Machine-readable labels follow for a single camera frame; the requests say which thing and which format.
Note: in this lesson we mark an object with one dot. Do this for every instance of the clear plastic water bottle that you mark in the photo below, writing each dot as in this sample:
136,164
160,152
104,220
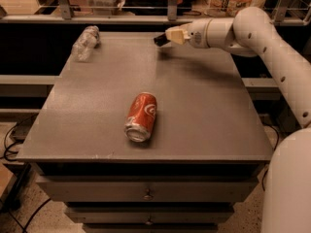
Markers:
85,44

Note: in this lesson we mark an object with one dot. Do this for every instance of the grey drawer cabinet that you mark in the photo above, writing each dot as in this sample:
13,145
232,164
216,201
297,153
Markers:
204,155

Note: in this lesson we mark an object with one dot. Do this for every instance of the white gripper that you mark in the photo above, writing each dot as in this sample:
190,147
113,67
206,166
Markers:
196,35

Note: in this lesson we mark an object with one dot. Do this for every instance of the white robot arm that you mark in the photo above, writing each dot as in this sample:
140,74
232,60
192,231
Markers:
287,196

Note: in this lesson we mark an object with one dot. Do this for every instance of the red crushed soda can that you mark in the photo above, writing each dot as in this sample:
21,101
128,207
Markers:
141,118

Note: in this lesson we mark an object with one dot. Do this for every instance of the black bag behind glass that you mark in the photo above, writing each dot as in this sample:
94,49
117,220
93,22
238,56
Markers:
154,7

